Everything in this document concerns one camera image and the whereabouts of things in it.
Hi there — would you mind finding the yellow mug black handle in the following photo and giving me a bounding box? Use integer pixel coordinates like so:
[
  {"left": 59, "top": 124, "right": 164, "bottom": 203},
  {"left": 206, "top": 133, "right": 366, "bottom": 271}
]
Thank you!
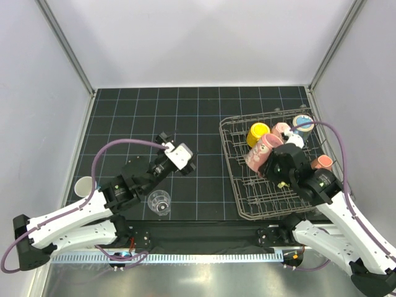
[{"left": 246, "top": 122, "right": 270, "bottom": 148}]

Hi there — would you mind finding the pink faceted mug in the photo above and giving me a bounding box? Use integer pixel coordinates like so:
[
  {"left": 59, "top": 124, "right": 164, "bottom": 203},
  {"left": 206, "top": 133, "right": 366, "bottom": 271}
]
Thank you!
[{"left": 271, "top": 122, "right": 293, "bottom": 144}]

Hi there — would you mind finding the blue butterfly mug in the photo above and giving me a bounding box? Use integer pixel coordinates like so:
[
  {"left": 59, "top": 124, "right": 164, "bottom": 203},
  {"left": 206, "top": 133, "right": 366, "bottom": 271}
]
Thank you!
[{"left": 292, "top": 114, "right": 315, "bottom": 142}]

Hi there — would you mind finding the brown floral mug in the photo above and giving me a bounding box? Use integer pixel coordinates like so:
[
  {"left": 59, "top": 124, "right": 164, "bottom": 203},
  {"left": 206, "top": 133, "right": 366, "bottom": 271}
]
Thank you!
[{"left": 311, "top": 155, "right": 334, "bottom": 171}]

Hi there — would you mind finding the cream yellow faceted mug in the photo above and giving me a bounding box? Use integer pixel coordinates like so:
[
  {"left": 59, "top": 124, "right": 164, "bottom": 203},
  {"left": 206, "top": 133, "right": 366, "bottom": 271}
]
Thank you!
[{"left": 277, "top": 182, "right": 287, "bottom": 189}]

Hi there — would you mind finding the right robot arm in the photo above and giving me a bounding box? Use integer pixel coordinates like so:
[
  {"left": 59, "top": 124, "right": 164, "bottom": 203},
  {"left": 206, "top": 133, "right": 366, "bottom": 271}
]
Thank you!
[{"left": 260, "top": 144, "right": 395, "bottom": 296}]

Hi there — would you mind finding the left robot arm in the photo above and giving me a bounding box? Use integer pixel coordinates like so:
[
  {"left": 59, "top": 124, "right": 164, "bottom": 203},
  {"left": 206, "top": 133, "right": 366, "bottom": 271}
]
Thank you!
[{"left": 1, "top": 132, "right": 196, "bottom": 273}]

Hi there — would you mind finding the clear glass tumbler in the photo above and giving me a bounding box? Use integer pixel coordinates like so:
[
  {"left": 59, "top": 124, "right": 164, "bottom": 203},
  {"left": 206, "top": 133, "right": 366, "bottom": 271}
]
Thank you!
[{"left": 147, "top": 190, "right": 171, "bottom": 216}]

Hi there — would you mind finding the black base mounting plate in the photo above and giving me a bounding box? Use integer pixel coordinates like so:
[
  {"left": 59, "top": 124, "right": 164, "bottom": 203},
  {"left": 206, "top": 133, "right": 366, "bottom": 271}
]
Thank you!
[{"left": 94, "top": 220, "right": 324, "bottom": 255}]

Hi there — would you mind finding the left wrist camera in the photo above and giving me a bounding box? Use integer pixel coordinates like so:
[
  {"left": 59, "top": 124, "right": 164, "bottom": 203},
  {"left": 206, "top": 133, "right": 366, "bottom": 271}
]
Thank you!
[{"left": 164, "top": 142, "right": 193, "bottom": 170}]

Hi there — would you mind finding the grey wire dish rack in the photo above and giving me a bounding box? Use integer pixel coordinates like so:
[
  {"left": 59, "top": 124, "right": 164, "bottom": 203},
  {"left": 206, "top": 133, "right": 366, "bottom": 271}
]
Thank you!
[{"left": 219, "top": 106, "right": 318, "bottom": 221}]

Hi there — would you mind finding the white mug blue handle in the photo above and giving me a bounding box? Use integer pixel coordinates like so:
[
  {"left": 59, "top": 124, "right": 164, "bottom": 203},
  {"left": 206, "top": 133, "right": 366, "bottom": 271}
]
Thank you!
[{"left": 74, "top": 176, "right": 98, "bottom": 198}]

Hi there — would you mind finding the white slotted cable duct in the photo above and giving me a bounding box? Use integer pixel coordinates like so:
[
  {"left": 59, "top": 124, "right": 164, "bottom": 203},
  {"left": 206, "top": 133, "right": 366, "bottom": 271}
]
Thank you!
[{"left": 51, "top": 250, "right": 283, "bottom": 264}]

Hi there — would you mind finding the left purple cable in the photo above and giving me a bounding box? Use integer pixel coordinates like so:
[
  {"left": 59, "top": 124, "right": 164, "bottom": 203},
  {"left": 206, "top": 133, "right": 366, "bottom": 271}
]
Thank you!
[{"left": 0, "top": 138, "right": 171, "bottom": 275}]

